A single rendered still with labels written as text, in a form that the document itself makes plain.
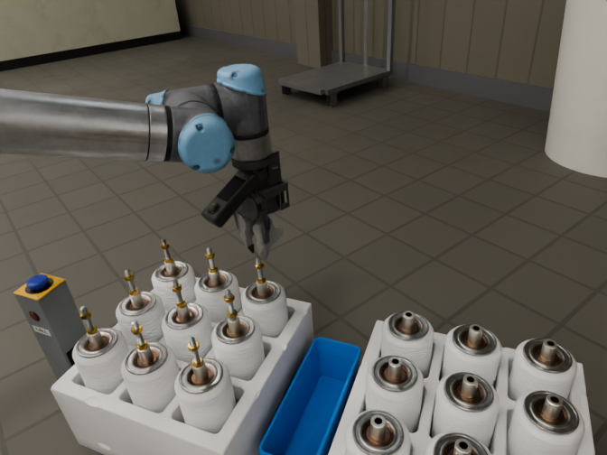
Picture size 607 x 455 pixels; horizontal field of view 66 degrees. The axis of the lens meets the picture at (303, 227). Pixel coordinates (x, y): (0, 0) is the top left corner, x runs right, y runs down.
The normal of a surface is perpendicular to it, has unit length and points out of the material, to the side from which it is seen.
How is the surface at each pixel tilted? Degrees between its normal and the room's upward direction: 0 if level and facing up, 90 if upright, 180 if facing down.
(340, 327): 0
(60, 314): 90
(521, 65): 90
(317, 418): 0
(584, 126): 94
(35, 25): 90
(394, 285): 0
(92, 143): 102
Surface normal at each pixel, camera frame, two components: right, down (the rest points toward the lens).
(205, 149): 0.39, 0.47
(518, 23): -0.78, 0.37
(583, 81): -0.91, 0.32
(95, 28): 0.62, 0.38
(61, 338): 0.92, 0.15
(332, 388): -0.07, -0.85
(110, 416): -0.39, 0.51
